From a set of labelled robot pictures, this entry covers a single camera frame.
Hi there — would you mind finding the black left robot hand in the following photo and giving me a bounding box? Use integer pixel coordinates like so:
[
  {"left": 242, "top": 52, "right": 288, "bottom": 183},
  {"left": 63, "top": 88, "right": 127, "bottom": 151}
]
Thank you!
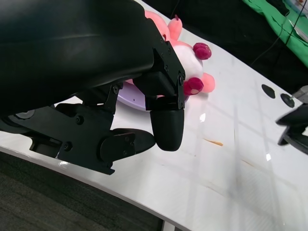
[{"left": 0, "top": 0, "right": 186, "bottom": 176}]

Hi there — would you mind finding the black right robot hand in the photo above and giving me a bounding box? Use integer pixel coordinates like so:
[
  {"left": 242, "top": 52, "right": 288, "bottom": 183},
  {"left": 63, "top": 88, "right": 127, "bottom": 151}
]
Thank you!
[{"left": 275, "top": 104, "right": 308, "bottom": 155}]

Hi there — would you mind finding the pink plush doll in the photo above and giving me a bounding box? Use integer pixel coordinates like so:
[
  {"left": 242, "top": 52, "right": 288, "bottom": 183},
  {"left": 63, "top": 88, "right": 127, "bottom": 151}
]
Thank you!
[{"left": 144, "top": 11, "right": 216, "bottom": 96}]

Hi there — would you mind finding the lilac round plate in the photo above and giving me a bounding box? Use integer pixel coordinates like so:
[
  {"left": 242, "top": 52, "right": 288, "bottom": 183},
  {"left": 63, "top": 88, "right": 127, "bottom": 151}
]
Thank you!
[{"left": 117, "top": 81, "right": 151, "bottom": 112}]

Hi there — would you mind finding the black table grommet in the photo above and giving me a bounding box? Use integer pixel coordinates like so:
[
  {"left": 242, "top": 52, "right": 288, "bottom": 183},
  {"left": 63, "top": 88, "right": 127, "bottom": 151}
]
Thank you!
[
  {"left": 280, "top": 93, "right": 295, "bottom": 108},
  {"left": 261, "top": 84, "right": 276, "bottom": 98}
]

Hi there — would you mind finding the orange paper scrap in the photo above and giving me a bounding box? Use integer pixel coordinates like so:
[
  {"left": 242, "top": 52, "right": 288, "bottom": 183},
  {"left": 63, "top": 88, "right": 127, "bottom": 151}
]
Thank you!
[{"left": 204, "top": 138, "right": 224, "bottom": 147}]

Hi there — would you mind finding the green cloth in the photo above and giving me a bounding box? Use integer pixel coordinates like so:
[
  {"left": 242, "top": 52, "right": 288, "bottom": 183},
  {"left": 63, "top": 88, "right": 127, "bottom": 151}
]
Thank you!
[{"left": 242, "top": 0, "right": 308, "bottom": 69}]

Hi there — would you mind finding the white table leg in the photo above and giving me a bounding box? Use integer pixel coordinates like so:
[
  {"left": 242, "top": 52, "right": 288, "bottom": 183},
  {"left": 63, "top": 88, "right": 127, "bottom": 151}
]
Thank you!
[{"left": 160, "top": 218, "right": 178, "bottom": 231}]

